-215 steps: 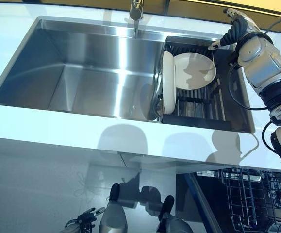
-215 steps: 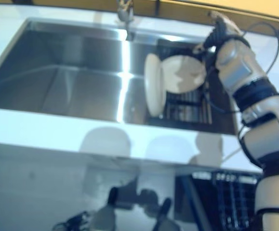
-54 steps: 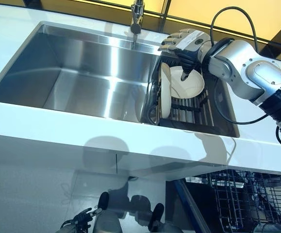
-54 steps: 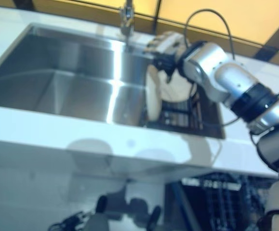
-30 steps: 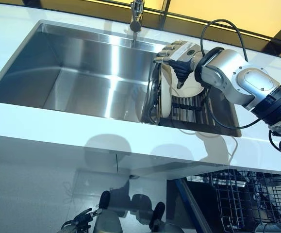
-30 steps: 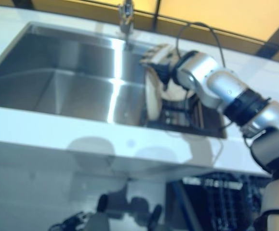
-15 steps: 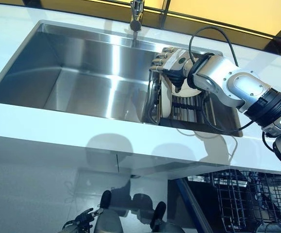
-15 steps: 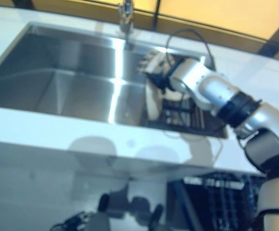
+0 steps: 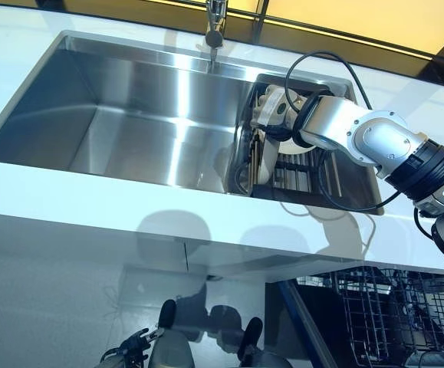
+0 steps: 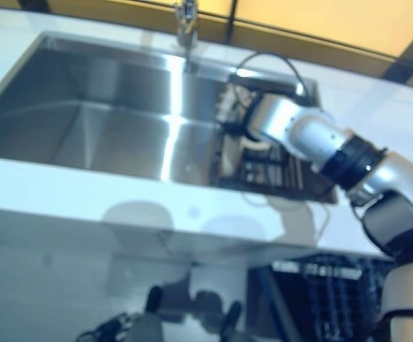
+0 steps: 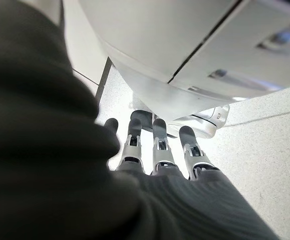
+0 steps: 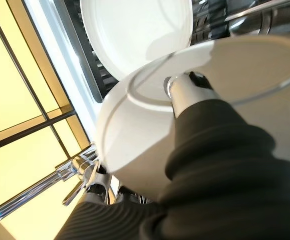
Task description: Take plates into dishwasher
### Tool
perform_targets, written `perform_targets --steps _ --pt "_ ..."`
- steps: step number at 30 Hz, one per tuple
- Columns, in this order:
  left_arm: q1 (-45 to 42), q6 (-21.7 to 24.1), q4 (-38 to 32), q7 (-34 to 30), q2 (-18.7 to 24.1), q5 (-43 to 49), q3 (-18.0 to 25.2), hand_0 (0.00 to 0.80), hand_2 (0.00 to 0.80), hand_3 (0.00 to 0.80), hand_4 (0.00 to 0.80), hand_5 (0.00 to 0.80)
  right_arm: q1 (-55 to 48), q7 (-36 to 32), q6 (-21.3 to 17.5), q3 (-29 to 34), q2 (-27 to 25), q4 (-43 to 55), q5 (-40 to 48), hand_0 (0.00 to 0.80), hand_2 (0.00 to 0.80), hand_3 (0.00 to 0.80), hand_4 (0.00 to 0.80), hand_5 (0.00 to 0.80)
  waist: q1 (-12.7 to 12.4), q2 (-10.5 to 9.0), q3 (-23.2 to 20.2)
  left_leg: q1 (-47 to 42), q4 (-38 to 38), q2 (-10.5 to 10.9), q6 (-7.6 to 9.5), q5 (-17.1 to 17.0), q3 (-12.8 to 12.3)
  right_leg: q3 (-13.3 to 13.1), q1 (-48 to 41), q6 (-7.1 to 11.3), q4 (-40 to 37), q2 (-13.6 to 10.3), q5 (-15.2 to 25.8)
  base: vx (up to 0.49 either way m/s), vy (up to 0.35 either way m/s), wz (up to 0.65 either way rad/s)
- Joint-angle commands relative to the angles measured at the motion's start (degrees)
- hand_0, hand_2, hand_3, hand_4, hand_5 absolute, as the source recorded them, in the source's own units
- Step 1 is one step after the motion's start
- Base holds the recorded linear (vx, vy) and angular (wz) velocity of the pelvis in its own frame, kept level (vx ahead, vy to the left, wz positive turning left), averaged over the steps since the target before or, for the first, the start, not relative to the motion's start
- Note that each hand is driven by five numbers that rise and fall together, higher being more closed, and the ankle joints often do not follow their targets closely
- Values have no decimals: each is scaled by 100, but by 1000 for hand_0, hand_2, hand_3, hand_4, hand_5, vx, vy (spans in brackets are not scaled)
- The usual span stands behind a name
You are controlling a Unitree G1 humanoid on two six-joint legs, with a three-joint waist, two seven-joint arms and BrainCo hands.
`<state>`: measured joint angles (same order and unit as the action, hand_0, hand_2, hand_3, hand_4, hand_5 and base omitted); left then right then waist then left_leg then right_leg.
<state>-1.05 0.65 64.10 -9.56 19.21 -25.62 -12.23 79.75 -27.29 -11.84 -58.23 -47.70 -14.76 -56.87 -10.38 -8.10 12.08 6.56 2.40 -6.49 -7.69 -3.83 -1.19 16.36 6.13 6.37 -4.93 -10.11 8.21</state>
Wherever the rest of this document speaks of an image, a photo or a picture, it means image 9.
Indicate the robot right leg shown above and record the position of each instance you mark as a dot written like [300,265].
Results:
[260,360]

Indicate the cream round plate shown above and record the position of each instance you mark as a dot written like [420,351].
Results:
[267,161]
[294,148]

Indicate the black dish drying rack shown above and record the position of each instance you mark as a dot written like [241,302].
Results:
[294,176]

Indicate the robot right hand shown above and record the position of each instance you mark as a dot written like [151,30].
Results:
[275,109]

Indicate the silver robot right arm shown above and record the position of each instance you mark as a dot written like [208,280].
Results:
[379,142]

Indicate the white cabinet door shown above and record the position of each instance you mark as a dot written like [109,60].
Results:
[229,260]
[53,287]

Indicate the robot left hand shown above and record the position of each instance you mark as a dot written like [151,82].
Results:
[137,345]

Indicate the stainless steel sink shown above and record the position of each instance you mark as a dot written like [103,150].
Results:
[110,115]

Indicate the open dishwasher door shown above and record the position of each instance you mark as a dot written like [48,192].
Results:
[302,326]

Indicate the robot left leg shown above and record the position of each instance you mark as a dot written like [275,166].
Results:
[172,352]

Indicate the chrome kitchen faucet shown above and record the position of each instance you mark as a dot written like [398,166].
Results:
[214,23]

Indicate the black robot left foot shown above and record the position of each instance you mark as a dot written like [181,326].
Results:
[167,314]

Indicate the robot leg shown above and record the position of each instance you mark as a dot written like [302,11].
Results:
[172,352]
[260,360]

